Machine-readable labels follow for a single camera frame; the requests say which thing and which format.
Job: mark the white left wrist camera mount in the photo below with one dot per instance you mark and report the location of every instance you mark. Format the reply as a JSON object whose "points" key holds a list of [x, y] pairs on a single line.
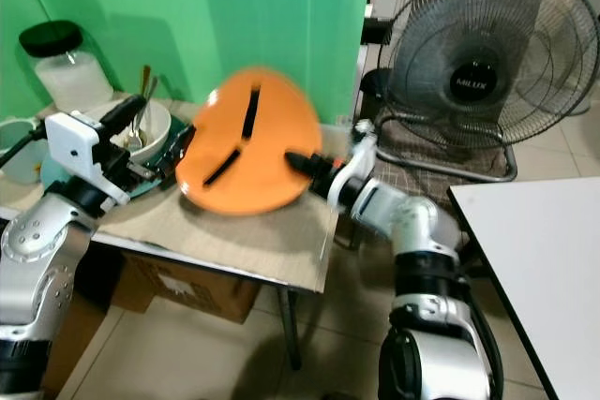
{"points": [[77, 149]]}

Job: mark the small brown cardboard box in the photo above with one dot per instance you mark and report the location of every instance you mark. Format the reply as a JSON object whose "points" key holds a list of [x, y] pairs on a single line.
{"points": [[206, 289]]}

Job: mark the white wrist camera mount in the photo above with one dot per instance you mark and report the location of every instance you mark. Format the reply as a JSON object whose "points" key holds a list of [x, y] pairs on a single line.
{"points": [[358, 161], [77, 149]]}

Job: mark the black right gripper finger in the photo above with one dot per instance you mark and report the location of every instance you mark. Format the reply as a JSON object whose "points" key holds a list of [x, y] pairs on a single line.
{"points": [[304, 164]]}

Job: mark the brown cardboard table mat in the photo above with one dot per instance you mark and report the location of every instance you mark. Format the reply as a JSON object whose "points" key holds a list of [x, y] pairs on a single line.
{"points": [[244, 243]]}

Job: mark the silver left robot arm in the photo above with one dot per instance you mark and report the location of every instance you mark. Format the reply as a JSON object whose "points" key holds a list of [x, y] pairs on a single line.
{"points": [[28, 278]]}

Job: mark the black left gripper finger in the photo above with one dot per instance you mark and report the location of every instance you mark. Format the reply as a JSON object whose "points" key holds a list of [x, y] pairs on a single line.
{"points": [[123, 115], [179, 149]]}

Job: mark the teal plate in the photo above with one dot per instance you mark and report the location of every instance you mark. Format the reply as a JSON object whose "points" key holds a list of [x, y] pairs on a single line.
{"points": [[161, 175]]}

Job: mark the black chopstick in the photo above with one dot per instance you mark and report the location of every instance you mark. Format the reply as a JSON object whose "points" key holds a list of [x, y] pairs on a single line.
{"points": [[250, 115], [222, 168]]}

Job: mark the glass jar with black lid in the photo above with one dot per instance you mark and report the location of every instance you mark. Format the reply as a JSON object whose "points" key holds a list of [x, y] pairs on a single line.
{"points": [[71, 80]]}

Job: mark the grey table with metal legs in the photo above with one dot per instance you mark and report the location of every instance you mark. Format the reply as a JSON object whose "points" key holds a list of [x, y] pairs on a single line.
{"points": [[291, 325]]}

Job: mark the white table with black edge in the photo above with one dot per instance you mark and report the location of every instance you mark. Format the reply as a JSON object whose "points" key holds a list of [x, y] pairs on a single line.
{"points": [[544, 259]]}

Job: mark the silver metal spoon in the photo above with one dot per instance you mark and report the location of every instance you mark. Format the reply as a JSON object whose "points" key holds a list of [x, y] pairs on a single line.
{"points": [[142, 114]]}

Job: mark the large brown cardboard box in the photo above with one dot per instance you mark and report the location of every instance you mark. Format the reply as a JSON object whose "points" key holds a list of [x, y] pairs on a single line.
{"points": [[70, 358]]}

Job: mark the white bowl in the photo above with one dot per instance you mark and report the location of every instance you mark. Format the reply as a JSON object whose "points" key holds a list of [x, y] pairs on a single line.
{"points": [[156, 138]]}

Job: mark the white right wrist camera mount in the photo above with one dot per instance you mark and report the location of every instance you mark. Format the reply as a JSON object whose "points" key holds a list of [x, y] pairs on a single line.
{"points": [[358, 161]]}

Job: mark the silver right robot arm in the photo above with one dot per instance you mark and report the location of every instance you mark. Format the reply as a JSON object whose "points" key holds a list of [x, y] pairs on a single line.
{"points": [[422, 250]]}

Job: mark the orange plate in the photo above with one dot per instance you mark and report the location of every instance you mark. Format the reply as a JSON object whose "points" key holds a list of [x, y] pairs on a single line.
{"points": [[272, 180]]}

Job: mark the black floor fan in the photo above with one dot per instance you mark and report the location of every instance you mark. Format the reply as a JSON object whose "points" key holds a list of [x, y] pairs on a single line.
{"points": [[473, 81]]}

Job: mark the pale green cup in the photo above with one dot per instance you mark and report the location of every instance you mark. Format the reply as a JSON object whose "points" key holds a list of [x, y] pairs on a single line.
{"points": [[19, 142]]}

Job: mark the green backdrop cloth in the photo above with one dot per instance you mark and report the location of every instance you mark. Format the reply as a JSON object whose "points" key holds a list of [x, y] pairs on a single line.
{"points": [[197, 7]]}

